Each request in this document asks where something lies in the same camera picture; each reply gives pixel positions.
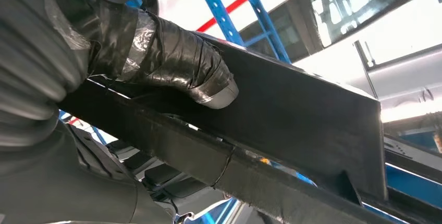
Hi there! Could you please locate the blue metal shelf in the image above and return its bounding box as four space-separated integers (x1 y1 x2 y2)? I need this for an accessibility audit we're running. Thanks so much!
58 0 442 224

